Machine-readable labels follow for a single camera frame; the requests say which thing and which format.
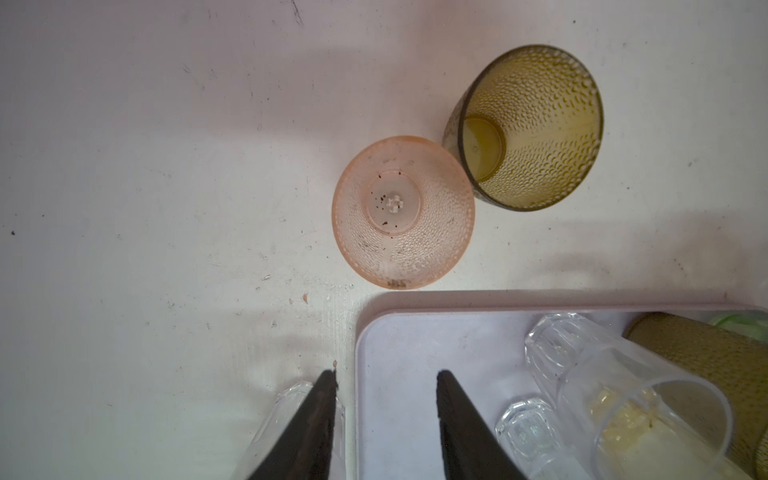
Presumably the clear faceted glass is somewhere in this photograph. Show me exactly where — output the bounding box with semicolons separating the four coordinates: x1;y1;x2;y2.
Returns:
524;313;733;479

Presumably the dark amber textured cup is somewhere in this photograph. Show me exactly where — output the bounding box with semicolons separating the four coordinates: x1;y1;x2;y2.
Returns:
442;44;604;212

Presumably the lavender plastic tray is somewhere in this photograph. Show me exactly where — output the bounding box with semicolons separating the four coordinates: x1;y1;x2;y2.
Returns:
353;290;768;480

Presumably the yellow smooth cup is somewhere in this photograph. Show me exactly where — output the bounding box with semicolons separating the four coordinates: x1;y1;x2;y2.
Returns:
590;385;750;479

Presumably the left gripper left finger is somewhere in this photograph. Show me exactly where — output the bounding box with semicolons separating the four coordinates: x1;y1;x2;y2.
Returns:
247;370;338;479

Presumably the small green glass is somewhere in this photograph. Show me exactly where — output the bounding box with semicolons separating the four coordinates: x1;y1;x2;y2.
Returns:
709;311;768;343

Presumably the pink textured cup back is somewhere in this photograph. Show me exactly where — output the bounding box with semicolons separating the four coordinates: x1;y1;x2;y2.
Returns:
331;136;475;290

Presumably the clear tumbler back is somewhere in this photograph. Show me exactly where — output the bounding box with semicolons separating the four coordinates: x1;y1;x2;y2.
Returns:
495;396;593;480

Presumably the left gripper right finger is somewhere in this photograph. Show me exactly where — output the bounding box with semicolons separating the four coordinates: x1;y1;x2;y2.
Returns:
436;370;526;479

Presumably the olive amber textured cup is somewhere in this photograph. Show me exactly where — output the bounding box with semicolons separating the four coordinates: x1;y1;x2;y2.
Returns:
623;312;767;479

